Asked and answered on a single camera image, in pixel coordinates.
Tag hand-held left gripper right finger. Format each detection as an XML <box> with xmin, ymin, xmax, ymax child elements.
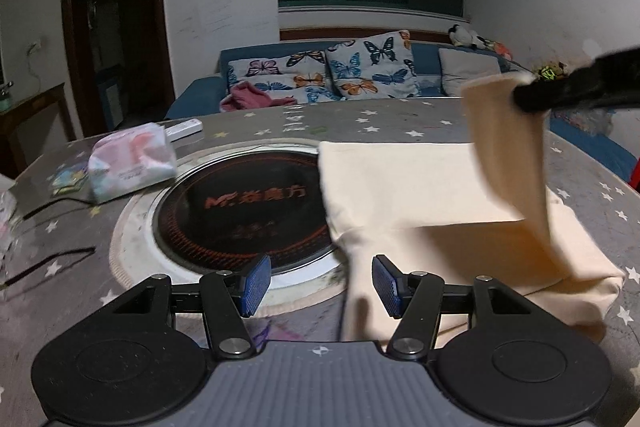
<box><xmin>371</xmin><ymin>254</ymin><xmax>534</xmax><ymax>361</ymax></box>

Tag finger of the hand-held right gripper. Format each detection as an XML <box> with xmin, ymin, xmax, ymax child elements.
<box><xmin>514</xmin><ymin>48</ymin><xmax>640</xmax><ymax>113</ymax></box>

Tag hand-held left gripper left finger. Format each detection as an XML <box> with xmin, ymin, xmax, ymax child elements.
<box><xmin>107</xmin><ymin>254</ymin><xmax>272</xmax><ymax>361</ymax></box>

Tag cream sweatshirt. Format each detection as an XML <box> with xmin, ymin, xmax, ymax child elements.
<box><xmin>318</xmin><ymin>74</ymin><xmax>626</xmax><ymax>348</ymax></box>

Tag plush bear in green vest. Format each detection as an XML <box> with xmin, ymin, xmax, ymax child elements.
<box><xmin>534</xmin><ymin>62</ymin><xmax>568</xmax><ymax>82</ymax></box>

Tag round black induction cooktop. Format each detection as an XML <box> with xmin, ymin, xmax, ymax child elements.
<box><xmin>120</xmin><ymin>138</ymin><xmax>351</xmax><ymax>294</ymax></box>

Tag grey pillow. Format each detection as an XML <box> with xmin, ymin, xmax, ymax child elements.
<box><xmin>438</xmin><ymin>48</ymin><xmax>503</xmax><ymax>96</ymax></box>

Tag panda plush toy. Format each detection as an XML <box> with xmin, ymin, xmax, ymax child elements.
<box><xmin>448</xmin><ymin>24</ymin><xmax>487</xmax><ymax>50</ymax></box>

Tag white remote control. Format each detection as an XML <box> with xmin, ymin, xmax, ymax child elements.
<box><xmin>164</xmin><ymin>119</ymin><xmax>203</xmax><ymax>140</ymax></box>

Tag pastel tissue pack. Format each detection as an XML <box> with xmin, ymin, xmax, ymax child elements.
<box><xmin>87</xmin><ymin>122</ymin><xmax>177</xmax><ymax>205</ymax></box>

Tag pink cloth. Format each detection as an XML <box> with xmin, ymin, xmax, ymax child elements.
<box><xmin>220</xmin><ymin>82</ymin><xmax>297</xmax><ymax>112</ymax></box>

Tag blue sofa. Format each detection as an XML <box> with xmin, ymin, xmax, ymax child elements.
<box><xmin>165</xmin><ymin>39</ymin><xmax>638</xmax><ymax>188</ymax></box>

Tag black-temple eyeglasses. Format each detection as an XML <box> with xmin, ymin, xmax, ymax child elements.
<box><xmin>5</xmin><ymin>202</ymin><xmax>97</xmax><ymax>288</ymax></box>

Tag butterfly print pillow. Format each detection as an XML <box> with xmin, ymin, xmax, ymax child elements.
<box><xmin>226</xmin><ymin>52</ymin><xmax>335</xmax><ymax>105</ymax></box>
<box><xmin>325</xmin><ymin>30</ymin><xmax>420</xmax><ymax>100</ymax></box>

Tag small colourful card packet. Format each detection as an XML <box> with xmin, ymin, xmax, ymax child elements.
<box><xmin>51</xmin><ymin>162</ymin><xmax>91</xmax><ymax>198</ymax></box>

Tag white plastic bag packet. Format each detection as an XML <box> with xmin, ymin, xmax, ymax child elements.
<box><xmin>0</xmin><ymin>174</ymin><xmax>21</xmax><ymax>268</ymax></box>

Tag wooden side table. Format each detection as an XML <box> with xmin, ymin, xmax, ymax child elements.
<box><xmin>0</xmin><ymin>83</ymin><xmax>76</xmax><ymax>165</ymax></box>

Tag dark wooden door frame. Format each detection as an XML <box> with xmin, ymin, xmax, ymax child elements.
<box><xmin>61</xmin><ymin>0</ymin><xmax>177</xmax><ymax>140</ymax></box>

